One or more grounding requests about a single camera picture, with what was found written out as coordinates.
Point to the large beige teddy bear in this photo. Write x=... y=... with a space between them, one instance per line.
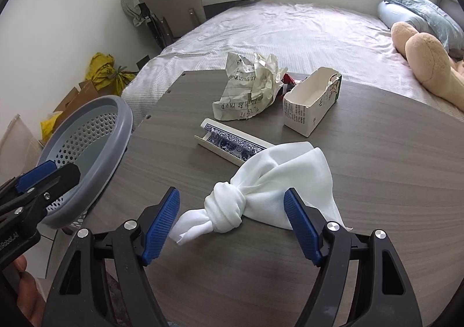
x=427 y=58

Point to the torn white carton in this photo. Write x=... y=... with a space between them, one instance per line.
x=301 y=113

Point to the crumpled written paper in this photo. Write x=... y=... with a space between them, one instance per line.
x=246 y=95

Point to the light blue bolster pillow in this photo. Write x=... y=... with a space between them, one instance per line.
x=393 y=15

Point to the yellow plastic bag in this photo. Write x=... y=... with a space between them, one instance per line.
x=50 y=125

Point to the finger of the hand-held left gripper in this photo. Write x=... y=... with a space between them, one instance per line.
x=34 y=176
x=60 y=178

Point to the blue patterned pillow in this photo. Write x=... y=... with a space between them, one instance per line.
x=427 y=15

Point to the white knotted cloth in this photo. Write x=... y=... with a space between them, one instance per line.
x=290 y=174

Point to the brown cardboard box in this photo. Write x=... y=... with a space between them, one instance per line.
x=78 y=96

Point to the red candy wrapper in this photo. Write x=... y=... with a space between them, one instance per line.
x=288 y=79

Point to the grey perforated plastic basket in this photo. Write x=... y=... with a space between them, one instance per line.
x=119 y=120

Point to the beige flat board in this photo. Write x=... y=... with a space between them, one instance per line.
x=16 y=142

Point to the yellow crumpled bag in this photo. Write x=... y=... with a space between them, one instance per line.
x=99 y=69

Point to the person's left hand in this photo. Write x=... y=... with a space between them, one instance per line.
x=31 y=294

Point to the blue patterned card box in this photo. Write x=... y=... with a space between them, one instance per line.
x=224 y=140

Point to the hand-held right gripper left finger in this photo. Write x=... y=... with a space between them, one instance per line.
x=159 y=229

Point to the bed with white checked sheet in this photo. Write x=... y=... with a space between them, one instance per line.
x=290 y=29

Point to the dark wall socket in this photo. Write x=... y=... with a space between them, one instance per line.
x=143 y=63

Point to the grey bed headboard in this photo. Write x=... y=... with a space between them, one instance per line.
x=447 y=6

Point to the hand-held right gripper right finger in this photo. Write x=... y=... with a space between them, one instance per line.
x=302 y=229

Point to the beige padded chair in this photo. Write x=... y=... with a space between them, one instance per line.
x=174 y=0

